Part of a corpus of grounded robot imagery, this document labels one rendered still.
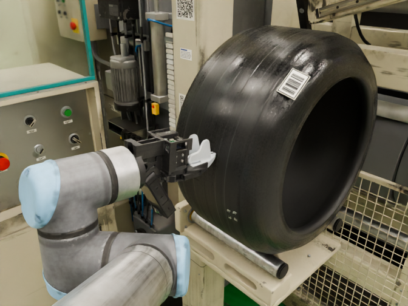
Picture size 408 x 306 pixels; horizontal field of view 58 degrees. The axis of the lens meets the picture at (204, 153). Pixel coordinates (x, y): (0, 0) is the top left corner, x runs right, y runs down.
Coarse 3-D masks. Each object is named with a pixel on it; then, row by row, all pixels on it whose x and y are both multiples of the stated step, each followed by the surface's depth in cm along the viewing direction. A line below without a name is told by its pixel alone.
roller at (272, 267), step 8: (192, 216) 114; (200, 224) 112; (208, 224) 110; (216, 232) 107; (224, 240) 105; (232, 240) 103; (240, 248) 101; (248, 248) 99; (248, 256) 99; (256, 256) 97; (264, 256) 96; (272, 256) 96; (264, 264) 96; (272, 264) 94; (280, 264) 94; (272, 272) 94; (280, 272) 93
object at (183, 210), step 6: (180, 204) 113; (186, 204) 113; (180, 210) 112; (186, 210) 114; (192, 210) 115; (180, 216) 113; (186, 216) 114; (180, 222) 114; (186, 222) 115; (192, 222) 117; (180, 228) 114
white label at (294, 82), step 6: (294, 72) 72; (300, 72) 72; (288, 78) 72; (294, 78) 72; (300, 78) 72; (306, 78) 71; (282, 84) 72; (288, 84) 72; (294, 84) 71; (300, 84) 71; (276, 90) 72; (282, 90) 71; (288, 90) 71; (294, 90) 71; (300, 90) 71; (288, 96) 71; (294, 96) 70
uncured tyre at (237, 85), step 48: (240, 48) 83; (288, 48) 77; (336, 48) 79; (192, 96) 83; (240, 96) 75; (336, 96) 112; (240, 144) 73; (288, 144) 74; (336, 144) 117; (192, 192) 88; (240, 192) 75; (288, 192) 120; (336, 192) 106; (240, 240) 87; (288, 240) 89
